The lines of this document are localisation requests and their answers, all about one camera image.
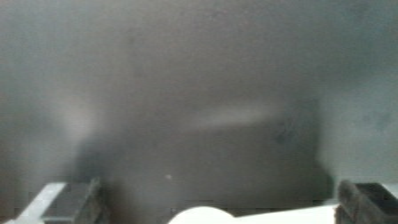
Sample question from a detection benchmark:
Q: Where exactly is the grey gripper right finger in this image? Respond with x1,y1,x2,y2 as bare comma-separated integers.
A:
334,180,398,224

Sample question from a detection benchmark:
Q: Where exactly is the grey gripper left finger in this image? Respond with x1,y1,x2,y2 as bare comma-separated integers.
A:
11,179,109,224

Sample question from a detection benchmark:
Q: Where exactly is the white front drawer with tag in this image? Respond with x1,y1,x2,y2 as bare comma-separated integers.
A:
167,203,343,224

